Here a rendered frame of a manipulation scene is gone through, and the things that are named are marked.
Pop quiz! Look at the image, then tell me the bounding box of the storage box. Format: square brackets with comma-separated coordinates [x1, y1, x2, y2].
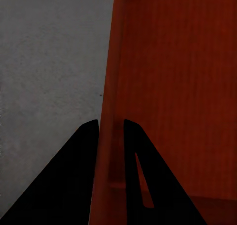
[89, 0, 237, 225]

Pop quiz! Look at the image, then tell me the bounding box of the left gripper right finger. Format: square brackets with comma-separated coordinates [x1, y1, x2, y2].
[124, 120, 207, 225]

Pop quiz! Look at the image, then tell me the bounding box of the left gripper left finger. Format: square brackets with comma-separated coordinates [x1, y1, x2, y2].
[0, 119, 100, 225]

